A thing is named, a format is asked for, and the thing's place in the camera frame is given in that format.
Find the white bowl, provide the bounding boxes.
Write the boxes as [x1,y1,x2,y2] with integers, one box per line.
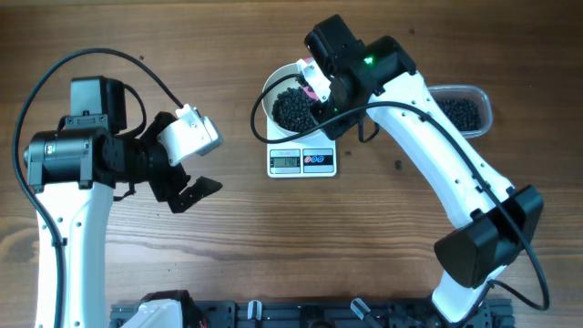
[261,63,306,139]

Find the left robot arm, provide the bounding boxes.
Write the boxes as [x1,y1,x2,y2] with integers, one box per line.
[25,76,222,327]

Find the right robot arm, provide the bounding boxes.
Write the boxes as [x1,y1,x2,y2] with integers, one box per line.
[304,15,544,325]

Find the clear plastic food container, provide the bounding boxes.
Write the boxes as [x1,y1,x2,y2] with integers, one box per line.
[428,85,493,138]

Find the left black camera cable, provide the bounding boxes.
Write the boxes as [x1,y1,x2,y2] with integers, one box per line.
[12,47,185,328]

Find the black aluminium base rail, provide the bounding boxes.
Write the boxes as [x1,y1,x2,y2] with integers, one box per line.
[108,298,516,328]

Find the pink plastic measuring scoop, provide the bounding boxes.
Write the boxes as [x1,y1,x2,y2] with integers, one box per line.
[303,57,319,101]

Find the white digital kitchen scale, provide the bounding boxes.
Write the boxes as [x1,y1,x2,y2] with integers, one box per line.
[267,131,337,179]

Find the black beans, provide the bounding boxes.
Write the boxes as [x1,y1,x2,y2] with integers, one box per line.
[271,86,482,134]

